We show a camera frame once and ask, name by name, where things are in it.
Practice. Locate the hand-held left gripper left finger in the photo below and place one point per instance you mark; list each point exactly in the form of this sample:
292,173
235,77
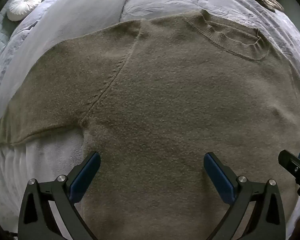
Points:
86,173

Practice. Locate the white round pleated pillow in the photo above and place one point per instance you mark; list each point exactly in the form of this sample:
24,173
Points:
23,5

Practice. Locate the olive knit sweater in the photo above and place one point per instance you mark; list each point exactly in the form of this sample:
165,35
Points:
170,97

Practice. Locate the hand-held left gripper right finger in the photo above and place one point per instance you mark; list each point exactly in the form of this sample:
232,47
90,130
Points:
218,177

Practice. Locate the lilac fleece blanket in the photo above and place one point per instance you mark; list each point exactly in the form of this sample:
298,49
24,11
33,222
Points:
77,12

